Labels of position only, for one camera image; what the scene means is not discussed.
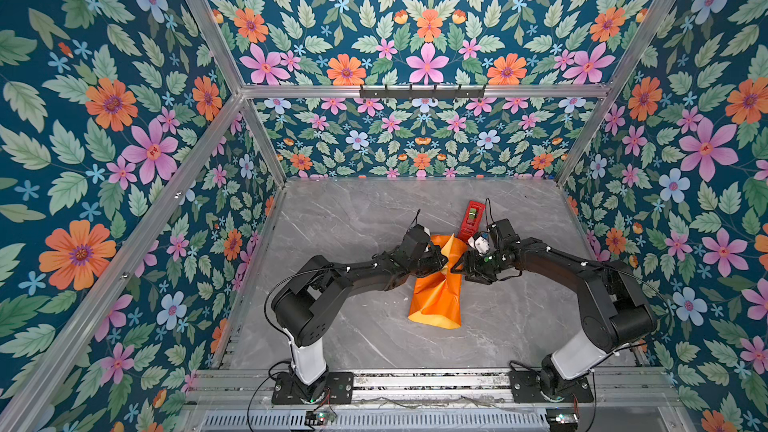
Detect red tape dispenser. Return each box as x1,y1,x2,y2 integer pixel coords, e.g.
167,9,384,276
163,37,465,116
458,200,485,242

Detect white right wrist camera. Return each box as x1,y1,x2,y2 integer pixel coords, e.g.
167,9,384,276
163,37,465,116
468,232,491,256

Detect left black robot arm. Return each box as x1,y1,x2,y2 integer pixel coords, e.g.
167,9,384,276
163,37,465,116
265,224,448,401

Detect yellow orange wrapping paper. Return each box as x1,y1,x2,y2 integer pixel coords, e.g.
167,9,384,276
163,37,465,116
408,235,468,330

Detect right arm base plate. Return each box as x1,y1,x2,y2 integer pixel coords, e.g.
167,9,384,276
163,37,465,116
508,369,595,403

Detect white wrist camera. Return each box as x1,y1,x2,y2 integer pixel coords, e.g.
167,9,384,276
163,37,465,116
420,228,433,253
468,232,491,256

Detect white slotted cable duct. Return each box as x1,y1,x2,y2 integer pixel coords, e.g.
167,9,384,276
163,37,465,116
198,409,549,431

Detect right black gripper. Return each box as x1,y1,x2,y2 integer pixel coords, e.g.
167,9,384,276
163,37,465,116
450,250,504,282

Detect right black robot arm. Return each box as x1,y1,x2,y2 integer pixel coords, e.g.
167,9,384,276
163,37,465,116
454,219,657,401

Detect aluminium mounting rail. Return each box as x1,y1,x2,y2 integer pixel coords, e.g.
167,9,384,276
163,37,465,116
184,366,683,410

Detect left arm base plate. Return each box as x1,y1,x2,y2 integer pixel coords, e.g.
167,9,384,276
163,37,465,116
271,371,355,405

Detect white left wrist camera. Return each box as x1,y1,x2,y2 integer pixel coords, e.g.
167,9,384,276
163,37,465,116
420,228,433,253

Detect left small circuit board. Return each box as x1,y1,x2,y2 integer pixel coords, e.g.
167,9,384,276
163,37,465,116
304,410,337,428

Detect right small circuit board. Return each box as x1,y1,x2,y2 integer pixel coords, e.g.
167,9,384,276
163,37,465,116
546,412,579,432

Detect small circuit board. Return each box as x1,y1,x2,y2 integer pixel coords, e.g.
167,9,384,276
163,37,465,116
546,412,579,432
304,410,337,428

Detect black hook rail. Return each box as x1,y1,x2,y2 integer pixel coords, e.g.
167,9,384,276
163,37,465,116
358,84,486,101

